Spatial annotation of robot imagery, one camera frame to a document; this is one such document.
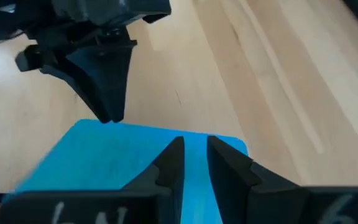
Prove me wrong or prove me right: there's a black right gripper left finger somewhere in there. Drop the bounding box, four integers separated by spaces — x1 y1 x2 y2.
0 136 186 224

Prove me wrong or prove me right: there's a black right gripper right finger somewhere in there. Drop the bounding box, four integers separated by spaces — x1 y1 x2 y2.
206 135 358 224

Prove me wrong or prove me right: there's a blue pencil box lid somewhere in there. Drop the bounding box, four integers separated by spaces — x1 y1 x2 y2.
1 119 250 224

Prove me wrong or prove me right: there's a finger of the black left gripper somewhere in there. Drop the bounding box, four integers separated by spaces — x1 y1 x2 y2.
15 44 114 124
66 40 138 123

